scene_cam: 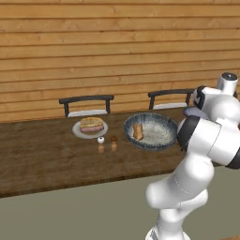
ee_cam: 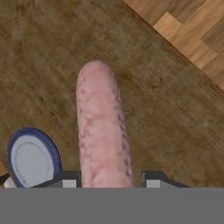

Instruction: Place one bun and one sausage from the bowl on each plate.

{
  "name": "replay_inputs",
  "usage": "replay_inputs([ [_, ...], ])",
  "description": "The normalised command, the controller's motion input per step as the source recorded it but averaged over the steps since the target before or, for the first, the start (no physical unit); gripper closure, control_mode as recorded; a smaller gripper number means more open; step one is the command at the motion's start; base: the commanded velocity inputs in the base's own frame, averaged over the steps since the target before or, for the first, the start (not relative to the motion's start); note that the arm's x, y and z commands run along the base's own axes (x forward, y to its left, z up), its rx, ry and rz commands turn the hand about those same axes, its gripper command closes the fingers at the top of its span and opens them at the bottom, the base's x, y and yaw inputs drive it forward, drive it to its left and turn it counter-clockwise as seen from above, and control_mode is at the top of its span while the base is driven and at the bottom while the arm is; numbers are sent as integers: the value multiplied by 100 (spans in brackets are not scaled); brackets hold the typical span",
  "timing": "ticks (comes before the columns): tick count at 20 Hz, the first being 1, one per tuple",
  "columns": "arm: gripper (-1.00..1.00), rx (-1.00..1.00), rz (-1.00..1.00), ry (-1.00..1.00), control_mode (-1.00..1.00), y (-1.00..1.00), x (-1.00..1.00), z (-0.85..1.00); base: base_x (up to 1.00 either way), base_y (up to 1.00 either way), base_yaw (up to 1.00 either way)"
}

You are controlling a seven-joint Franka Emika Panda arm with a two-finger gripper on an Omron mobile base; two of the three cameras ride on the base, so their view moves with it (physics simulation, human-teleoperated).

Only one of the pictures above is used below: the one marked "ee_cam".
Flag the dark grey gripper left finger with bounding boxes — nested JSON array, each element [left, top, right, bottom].
[[31, 171, 82, 189]]

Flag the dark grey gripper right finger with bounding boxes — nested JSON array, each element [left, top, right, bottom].
[[141, 171, 191, 189]]

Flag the pink sausage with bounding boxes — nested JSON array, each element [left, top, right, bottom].
[[75, 59, 137, 189]]

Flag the white plate with blue rim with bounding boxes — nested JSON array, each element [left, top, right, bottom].
[[6, 127, 63, 189]]

